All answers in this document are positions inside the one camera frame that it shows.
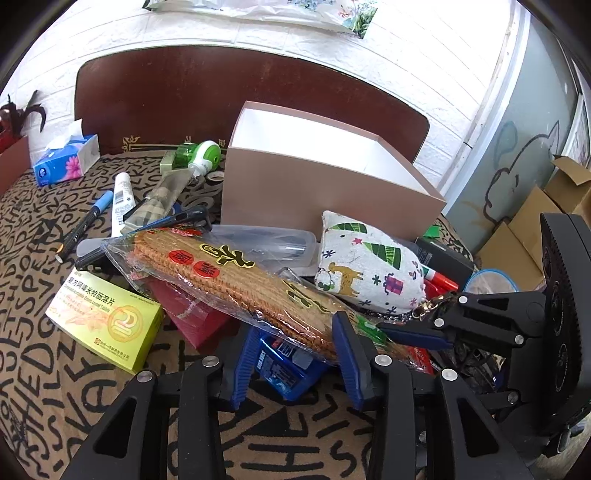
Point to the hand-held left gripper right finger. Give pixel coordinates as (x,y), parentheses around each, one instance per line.
(348,364)

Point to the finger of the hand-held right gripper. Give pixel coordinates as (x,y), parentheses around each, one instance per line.
(411,333)
(489,302)

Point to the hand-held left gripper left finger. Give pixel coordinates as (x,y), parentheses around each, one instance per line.
(242,364)

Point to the christmas print fabric pouch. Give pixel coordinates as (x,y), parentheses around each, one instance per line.
(369,263)

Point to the woven insoles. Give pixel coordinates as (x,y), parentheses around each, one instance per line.
(240,281)

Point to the pink-brown cardboard box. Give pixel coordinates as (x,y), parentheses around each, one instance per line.
(300,194)

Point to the blue-rimmed mesh sieve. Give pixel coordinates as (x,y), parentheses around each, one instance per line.
(491,281)

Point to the blue glossy packet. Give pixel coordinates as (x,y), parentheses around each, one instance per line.
(288,369)

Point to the red marker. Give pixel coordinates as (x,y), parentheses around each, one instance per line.
(441,278)

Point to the dark red box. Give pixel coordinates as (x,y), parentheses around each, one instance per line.
(198,323)

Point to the black box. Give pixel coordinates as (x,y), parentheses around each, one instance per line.
(445,256)

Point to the flattened cardboard box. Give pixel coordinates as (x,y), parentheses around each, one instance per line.
(521,235)

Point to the small green packet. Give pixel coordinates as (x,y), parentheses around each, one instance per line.
(435,230)

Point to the clear plastic case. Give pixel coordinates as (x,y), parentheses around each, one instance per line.
(277,240)

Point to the yellow-green medicine box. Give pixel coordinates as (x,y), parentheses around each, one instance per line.
(101,323)

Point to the grey scissors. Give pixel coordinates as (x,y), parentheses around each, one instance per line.
(203,201)

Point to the plaid fabric pouch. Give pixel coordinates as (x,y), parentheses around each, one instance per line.
(159,198)

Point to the small tape roll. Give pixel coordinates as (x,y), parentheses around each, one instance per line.
(215,176)

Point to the white tube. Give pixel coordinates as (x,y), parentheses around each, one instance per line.
(121,198)

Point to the green mosquito repellent device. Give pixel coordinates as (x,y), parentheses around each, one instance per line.
(201,154)

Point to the blue marker pen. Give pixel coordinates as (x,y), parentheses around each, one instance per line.
(99,203)

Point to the pale green small box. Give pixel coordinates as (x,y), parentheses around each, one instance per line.
(168,160)

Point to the blue tissue box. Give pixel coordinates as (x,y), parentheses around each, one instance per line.
(69,161)

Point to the dark brown headboard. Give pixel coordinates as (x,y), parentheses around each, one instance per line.
(184,92)

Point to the dark feather plant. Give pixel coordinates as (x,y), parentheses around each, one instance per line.
(27,113)

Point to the floral plastic bag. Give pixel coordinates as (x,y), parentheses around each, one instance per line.
(300,14)

